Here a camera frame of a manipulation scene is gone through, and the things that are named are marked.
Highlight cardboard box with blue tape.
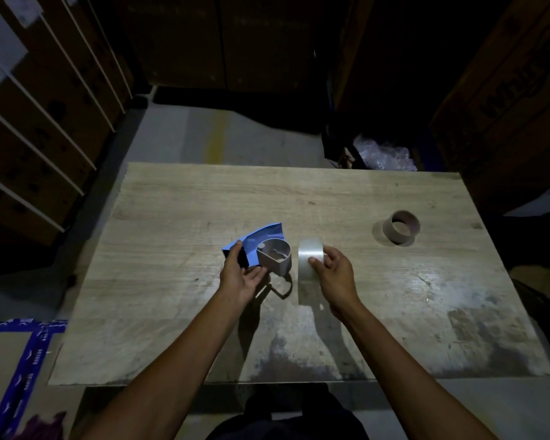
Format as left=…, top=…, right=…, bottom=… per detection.
left=0, top=319, right=69, bottom=440

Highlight person's right hand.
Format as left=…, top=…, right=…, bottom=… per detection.
left=307, top=246, right=363, bottom=321

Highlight clear packing tape roll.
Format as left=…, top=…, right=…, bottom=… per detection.
left=297, top=238, right=327, bottom=312

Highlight stack of strapped cardboard boxes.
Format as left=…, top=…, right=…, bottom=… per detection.
left=0, top=0, right=136, bottom=247

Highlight person's dark trousers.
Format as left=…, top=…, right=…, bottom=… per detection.
left=206, top=385, right=370, bottom=440

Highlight clear plastic bubble wrap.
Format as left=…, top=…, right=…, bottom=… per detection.
left=352, top=135, right=418, bottom=173

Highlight purple cloth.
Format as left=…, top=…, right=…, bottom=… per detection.
left=16, top=411, right=69, bottom=440

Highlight large printed cardboard carton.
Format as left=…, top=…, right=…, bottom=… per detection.
left=428, top=0, right=550, bottom=217

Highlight dark cardboard carton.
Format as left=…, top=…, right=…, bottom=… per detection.
left=117, top=0, right=336, bottom=95

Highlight blue tape dispenser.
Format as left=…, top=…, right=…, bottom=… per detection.
left=222, top=222, right=293, bottom=277

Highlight empty cardboard tape core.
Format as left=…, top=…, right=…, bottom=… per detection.
left=382, top=210, right=421, bottom=246

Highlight small white paper label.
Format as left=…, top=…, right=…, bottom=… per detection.
left=2, top=0, right=45, bottom=28

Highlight person's left forearm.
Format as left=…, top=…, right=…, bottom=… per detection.
left=80, top=291, right=255, bottom=440

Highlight person's right forearm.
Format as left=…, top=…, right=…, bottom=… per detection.
left=335, top=299, right=499, bottom=440

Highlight person's left hand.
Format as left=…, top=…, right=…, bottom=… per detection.
left=217, top=240, right=270, bottom=312

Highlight large white paper label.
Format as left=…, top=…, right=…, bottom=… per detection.
left=0, top=3, right=29, bottom=96

